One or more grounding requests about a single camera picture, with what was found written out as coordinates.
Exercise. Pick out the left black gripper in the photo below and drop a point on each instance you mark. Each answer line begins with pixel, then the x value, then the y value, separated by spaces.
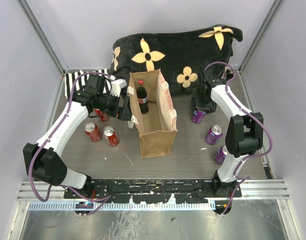
pixel 123 113

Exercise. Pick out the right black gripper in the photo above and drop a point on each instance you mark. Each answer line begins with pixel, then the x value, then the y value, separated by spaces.
pixel 211 107

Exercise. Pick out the glass cola bottle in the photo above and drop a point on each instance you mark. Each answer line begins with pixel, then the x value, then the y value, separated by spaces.
pixel 142 97

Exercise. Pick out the purple grape can back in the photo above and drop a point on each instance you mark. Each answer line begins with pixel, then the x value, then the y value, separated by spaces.
pixel 198 116

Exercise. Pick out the purple grape can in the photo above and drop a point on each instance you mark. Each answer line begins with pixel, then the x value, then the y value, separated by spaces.
pixel 214 134
pixel 221 155
pixel 198 116

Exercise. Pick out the brown jute canvas bag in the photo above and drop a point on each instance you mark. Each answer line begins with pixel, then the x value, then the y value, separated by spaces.
pixel 157 128

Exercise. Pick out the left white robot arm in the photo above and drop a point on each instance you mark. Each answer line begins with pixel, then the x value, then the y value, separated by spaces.
pixel 89 91

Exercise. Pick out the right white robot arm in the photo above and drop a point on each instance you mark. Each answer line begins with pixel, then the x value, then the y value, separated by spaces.
pixel 244 136

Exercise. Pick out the red cola can back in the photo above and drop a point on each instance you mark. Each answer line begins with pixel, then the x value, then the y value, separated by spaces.
pixel 103 116

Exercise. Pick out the red cola can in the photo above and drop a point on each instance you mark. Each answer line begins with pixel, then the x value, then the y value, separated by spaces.
pixel 103 116
pixel 110 134
pixel 92 131

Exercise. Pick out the red cola can right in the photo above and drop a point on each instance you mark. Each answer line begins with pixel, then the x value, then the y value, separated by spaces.
pixel 110 134

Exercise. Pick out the black flower-pattern pillow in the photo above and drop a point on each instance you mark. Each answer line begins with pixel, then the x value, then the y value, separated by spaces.
pixel 181 57

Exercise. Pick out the red cola can left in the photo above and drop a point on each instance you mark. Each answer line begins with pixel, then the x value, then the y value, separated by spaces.
pixel 92 131

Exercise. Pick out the purple grape can middle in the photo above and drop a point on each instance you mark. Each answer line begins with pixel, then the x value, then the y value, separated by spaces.
pixel 214 134

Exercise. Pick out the black white striped cloth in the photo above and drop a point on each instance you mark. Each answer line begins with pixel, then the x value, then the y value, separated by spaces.
pixel 72 82

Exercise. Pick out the purple grape can front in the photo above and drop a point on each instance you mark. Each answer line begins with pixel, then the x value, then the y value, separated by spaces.
pixel 221 155

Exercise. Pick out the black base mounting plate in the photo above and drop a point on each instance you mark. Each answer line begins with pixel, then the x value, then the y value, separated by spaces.
pixel 153 191

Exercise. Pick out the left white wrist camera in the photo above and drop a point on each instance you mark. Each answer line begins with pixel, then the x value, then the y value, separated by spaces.
pixel 117 86

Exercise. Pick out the aluminium rail frame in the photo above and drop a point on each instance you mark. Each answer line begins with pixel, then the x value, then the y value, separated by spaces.
pixel 250 190

